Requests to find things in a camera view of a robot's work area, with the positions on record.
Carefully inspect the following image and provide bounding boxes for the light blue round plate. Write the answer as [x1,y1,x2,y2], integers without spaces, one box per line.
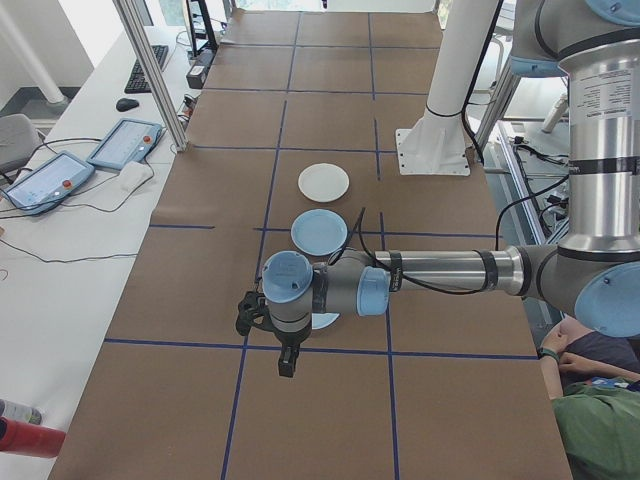
[290,208,349,257]
[310,310,342,331]

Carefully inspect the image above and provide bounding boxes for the white round plate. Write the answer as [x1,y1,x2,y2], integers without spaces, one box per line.
[297,163,351,203]

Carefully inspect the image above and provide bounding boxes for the person forearm wearing watch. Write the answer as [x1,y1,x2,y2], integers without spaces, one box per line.
[539,355,569,401]

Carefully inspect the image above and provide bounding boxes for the person bare forearm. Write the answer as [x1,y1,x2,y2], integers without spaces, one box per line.
[574,352,640,376]

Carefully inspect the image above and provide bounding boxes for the person hand wearing green watch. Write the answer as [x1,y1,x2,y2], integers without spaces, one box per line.
[542,331,571,354]

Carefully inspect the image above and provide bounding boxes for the white side table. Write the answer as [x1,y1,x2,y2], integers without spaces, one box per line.
[0,24,201,480]

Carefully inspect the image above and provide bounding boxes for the white folded cloth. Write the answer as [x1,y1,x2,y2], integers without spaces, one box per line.
[117,160,154,191]

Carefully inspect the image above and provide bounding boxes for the blue-framed teach pendant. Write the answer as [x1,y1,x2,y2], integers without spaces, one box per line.
[86,118,165,171]
[0,151,96,217]

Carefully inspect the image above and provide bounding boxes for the red cylinder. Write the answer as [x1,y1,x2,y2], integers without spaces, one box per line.
[0,417,67,459]

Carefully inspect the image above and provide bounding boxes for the grey labelled can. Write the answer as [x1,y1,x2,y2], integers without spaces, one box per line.
[0,398,44,426]

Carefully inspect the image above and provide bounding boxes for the person bare leg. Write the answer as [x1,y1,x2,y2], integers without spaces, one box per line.
[558,317,591,341]

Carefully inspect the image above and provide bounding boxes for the black electronics box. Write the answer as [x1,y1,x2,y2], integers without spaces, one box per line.
[185,49,215,90]

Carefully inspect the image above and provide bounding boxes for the black computer keyboard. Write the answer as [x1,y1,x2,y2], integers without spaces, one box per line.
[123,44,170,95]

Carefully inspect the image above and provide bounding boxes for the white pole stand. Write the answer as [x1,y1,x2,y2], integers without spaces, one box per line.
[394,0,504,177]

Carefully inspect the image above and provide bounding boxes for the dark shorts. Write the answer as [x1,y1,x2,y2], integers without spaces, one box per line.
[564,331,640,374]

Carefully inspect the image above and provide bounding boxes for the grey office chair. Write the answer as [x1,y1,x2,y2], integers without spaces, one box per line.
[0,113,42,174]

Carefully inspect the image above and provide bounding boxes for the white round pillar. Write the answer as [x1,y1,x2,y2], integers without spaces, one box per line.
[0,0,70,106]

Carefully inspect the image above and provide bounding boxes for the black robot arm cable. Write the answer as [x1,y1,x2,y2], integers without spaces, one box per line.
[327,184,571,297]

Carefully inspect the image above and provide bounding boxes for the thin black table cable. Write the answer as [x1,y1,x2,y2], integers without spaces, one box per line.
[64,167,156,213]
[0,137,105,187]
[0,232,139,264]

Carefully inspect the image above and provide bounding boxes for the black pole cable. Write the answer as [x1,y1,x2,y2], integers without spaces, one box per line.
[460,0,505,166]

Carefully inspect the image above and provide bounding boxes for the aluminium frame post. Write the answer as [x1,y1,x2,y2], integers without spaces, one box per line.
[112,0,189,154]

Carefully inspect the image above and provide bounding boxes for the black cable bundle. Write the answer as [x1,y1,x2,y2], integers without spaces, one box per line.
[509,132,574,239]

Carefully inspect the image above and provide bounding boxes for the V-shaped metal bar frame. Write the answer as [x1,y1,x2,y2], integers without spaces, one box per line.
[474,64,571,246]

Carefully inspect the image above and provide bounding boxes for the blue lanyard badge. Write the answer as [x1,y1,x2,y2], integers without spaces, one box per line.
[592,377,636,394]

